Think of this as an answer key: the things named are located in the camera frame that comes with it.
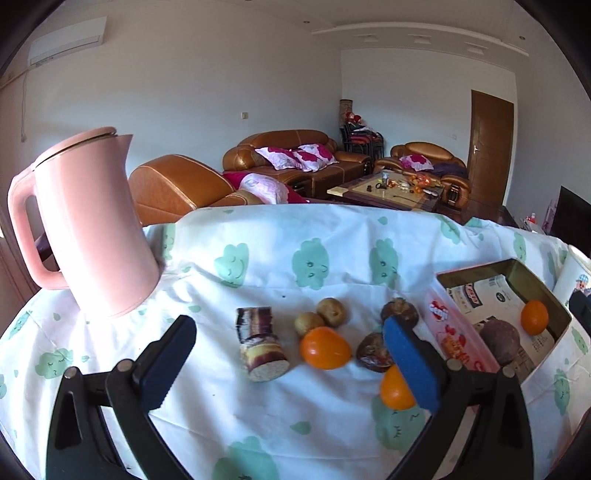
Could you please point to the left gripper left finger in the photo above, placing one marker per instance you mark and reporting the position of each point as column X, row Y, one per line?
column 79, row 442

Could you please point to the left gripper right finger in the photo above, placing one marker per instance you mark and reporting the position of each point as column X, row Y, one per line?
column 499, row 444

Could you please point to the large mandarin orange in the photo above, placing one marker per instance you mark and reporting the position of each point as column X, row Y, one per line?
column 534, row 317

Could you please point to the purple beetroot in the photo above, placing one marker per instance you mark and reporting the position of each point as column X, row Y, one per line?
column 502, row 339

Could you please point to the orange kumquat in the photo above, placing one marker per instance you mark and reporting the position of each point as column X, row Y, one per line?
column 325, row 349
column 395, row 392

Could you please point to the dark water chestnut front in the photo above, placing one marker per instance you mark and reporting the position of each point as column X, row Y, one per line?
column 373, row 354

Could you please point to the dark water chestnut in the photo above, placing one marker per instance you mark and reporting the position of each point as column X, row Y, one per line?
column 373, row 354
column 399, row 307

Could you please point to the dark water chestnut back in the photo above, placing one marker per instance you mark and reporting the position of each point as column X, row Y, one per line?
column 399, row 307

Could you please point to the purple sugarcane piece front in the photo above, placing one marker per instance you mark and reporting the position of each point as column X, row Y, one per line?
column 263, row 358

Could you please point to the white cartoon pig cup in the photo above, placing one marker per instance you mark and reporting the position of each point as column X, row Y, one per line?
column 574, row 277

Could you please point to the black television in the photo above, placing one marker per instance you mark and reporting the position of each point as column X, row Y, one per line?
column 572, row 221

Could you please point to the pink metal tin box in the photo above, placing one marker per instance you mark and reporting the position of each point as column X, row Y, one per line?
column 456, row 336

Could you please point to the printed paper in tin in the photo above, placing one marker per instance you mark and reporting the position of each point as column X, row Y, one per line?
column 494, row 298

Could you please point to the brown leather far armchair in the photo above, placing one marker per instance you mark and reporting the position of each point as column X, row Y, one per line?
column 451, row 171

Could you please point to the brown leather armchair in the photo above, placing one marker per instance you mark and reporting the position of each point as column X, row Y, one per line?
column 167, row 188
column 451, row 171

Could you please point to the wooden coffee table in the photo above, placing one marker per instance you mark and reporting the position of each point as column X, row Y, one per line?
column 405, row 191

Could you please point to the white cloud-print tablecloth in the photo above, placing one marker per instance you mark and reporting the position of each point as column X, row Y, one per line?
column 306, row 424

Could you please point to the brown wooden door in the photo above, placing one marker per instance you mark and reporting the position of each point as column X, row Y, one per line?
column 490, row 149

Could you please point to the pink pillow on armchair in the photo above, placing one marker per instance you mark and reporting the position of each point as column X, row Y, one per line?
column 416, row 162

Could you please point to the pink electric kettle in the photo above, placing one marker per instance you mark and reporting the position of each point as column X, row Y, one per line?
column 74, row 221

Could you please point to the brown leather near armchair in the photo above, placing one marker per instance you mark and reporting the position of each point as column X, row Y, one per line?
column 167, row 188

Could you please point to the stacked chairs with clothes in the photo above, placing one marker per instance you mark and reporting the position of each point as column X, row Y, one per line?
column 357, row 137

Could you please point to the pink floral pillow right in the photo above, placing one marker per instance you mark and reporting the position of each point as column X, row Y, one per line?
column 314, row 157

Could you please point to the pink floral pillow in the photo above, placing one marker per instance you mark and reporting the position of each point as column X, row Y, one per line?
column 314, row 157
column 281, row 159

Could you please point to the pale pink cushion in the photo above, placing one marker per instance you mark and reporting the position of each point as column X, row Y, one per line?
column 267, row 189

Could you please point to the pink floral pillow left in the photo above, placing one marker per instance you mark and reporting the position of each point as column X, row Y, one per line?
column 281, row 159

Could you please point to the brown leather long sofa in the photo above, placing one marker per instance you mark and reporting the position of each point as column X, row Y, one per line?
column 350, row 166

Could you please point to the white wall air conditioner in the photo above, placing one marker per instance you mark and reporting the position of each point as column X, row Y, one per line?
column 67, row 40

